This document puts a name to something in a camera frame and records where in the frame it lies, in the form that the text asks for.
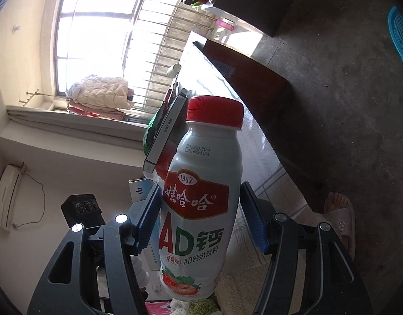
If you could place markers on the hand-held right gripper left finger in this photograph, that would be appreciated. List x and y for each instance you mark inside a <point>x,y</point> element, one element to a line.
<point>149,216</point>

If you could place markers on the flat white box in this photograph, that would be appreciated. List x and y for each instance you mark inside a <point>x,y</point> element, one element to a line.
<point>165,131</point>

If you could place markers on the window railing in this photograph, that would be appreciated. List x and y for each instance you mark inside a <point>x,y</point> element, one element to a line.
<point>162,44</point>

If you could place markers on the white printed carton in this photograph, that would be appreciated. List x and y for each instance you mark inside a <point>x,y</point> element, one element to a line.
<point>140,190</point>

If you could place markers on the pink slipper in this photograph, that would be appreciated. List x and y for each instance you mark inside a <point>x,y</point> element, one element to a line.
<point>344,233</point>

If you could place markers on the white bottle red label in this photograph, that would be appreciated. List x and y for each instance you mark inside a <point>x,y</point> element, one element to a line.
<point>195,177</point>

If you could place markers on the shiny green snack bag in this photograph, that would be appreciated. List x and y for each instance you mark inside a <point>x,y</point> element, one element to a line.
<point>150,134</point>

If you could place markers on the person's foot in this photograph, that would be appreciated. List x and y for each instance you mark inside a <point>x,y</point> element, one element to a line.
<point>337,203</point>

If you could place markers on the paper cup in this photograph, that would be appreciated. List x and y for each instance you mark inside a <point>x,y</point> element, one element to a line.
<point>173,69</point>

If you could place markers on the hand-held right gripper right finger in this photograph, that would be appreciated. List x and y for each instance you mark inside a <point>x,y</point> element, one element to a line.
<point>254,216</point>

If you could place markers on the white air conditioner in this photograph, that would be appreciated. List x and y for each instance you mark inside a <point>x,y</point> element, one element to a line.
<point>6,197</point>

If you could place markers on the dark cabinet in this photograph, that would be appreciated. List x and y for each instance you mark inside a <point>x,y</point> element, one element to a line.
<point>254,3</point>

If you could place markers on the dark wooden table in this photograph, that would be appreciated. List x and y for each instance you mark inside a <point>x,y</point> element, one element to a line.
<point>270,105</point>

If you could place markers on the blue plastic basket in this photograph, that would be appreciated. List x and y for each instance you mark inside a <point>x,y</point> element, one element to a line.
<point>400,32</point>

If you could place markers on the pink bottle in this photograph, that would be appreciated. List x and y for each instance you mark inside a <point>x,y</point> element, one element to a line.
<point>226,24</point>

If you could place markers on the pink printed bag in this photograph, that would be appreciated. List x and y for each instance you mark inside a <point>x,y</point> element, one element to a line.
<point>157,309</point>

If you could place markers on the pale quilt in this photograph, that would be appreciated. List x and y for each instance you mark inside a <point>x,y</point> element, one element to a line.
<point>99,92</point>

